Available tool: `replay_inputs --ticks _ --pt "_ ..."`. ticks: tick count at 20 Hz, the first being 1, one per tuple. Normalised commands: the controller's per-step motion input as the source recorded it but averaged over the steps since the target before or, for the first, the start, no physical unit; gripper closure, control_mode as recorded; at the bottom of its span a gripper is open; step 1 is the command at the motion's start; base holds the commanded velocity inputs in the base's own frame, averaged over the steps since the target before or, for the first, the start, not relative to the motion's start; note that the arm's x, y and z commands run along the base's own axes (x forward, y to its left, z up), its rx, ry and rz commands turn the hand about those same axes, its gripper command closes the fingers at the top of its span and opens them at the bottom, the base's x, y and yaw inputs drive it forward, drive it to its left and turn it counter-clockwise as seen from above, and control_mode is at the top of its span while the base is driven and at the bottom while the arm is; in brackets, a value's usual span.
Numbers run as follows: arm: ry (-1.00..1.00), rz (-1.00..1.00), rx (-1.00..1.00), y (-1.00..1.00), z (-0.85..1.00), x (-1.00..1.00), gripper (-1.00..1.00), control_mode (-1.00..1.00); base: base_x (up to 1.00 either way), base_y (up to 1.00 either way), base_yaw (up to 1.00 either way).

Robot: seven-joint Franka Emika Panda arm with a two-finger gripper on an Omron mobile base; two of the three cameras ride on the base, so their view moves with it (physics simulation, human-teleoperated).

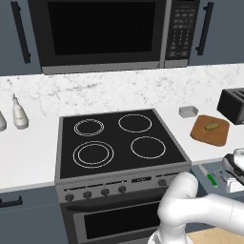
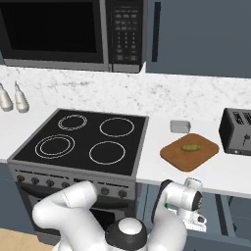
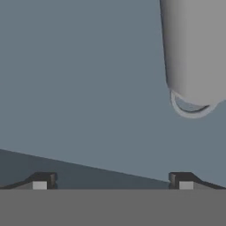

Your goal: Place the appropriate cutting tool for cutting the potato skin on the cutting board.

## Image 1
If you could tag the green-brown potato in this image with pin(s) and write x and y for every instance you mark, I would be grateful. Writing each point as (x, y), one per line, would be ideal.
(212, 126)

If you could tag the brown wooden cutting board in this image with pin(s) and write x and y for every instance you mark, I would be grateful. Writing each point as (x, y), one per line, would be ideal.
(203, 135)

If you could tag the blue-grey drawer front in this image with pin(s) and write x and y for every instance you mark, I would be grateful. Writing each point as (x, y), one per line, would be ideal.
(31, 219)

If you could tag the white pointed-cap bottle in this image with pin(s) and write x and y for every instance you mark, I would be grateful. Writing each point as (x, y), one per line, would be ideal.
(20, 116)

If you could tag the dark round stove knob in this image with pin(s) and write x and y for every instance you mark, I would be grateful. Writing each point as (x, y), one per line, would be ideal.
(87, 194)
(122, 189)
(69, 197)
(105, 192)
(162, 182)

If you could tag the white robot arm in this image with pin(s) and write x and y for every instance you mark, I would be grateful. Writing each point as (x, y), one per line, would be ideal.
(193, 209)

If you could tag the open blue-grey drawer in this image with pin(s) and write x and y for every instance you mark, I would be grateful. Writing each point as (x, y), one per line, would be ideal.
(203, 187)

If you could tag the black toaster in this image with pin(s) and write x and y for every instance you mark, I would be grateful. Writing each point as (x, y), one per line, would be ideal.
(230, 106)

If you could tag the black and silver microwave oven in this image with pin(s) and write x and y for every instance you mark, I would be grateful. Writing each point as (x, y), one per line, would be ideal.
(105, 31)

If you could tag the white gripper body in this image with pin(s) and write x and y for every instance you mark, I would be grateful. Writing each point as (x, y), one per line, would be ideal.
(234, 185)

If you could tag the black and silver stove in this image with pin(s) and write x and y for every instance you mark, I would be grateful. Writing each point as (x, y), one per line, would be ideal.
(120, 149)

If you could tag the black glass oven door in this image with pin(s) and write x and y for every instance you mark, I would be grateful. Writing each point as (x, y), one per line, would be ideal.
(114, 222)

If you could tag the pale grey bottle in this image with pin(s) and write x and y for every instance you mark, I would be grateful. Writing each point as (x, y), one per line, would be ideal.
(2, 122)

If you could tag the blue-grey cupboard door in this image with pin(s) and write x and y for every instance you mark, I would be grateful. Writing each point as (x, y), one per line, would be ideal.
(227, 31)
(9, 38)

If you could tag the grey metal peeler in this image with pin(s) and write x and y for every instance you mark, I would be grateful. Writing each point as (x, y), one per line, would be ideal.
(219, 175)

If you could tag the small grey square container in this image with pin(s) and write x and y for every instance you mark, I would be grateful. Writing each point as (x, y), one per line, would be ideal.
(188, 111)

